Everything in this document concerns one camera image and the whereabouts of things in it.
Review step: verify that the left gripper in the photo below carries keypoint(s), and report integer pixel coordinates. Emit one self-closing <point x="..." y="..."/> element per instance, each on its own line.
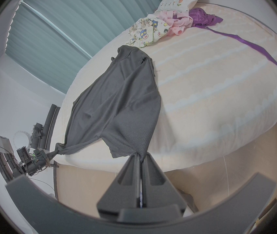
<point x="43" y="157"/>

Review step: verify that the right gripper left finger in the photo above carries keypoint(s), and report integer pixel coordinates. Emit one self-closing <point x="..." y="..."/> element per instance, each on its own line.
<point x="126" y="191"/>

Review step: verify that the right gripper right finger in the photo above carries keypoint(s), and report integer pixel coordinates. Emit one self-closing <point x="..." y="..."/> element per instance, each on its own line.
<point x="158" y="191"/>

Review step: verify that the black trousers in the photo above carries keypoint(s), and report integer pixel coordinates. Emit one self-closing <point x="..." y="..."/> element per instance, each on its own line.
<point x="119" y="101"/>

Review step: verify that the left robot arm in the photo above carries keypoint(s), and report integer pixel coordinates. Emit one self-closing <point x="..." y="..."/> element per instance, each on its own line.
<point x="28" y="167"/>

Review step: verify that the bed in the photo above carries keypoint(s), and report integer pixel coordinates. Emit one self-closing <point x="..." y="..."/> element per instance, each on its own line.
<point x="214" y="94"/>

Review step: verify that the black chest of drawers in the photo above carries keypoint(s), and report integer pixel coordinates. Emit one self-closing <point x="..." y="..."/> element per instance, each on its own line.
<point x="49" y="128"/>

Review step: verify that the blue-green curtain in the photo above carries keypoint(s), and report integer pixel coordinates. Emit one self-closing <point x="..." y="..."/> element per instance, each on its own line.
<point x="45" y="52"/>
<point x="92" y="13"/>

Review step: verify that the white printed garment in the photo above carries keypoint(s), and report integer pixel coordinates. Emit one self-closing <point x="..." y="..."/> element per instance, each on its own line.
<point x="145" y="30"/>

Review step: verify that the pink garment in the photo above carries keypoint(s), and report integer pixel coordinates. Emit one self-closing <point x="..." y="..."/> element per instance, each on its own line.
<point x="175" y="22"/>

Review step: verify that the purple garment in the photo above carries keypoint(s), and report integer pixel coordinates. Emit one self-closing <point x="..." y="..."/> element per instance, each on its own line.
<point x="199" y="17"/>

